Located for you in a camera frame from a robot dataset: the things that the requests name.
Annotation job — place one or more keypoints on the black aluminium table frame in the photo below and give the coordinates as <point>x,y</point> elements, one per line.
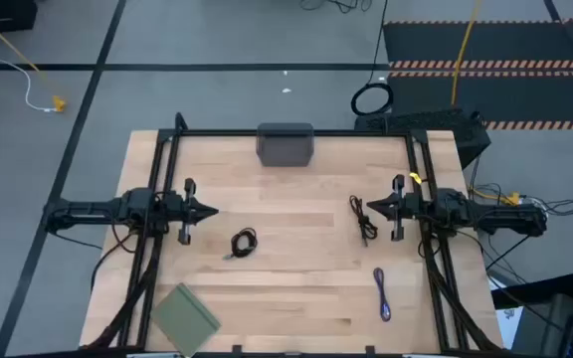
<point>291,132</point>

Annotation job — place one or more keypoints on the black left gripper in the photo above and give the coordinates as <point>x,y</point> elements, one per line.
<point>189,233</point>

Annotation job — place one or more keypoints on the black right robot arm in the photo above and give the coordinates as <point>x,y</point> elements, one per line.
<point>490,216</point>

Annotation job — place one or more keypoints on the yellow tag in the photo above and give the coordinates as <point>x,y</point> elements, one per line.
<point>415,177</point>

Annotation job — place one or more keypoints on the black hazard-striped floor mat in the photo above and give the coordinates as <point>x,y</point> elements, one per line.
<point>515,45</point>

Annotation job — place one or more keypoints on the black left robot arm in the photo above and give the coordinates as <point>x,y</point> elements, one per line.
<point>92,209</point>

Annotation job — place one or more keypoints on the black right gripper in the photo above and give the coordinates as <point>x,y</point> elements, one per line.
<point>398,229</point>

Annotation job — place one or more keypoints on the gray plastic bin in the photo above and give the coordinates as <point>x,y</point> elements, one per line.
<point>285,146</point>

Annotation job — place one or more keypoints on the green notebook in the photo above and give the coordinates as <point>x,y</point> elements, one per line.
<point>184,318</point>

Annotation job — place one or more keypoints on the white paper sheet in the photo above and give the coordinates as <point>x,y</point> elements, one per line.
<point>508,318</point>

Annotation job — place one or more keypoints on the gray laptop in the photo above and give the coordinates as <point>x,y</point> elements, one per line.
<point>565,328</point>

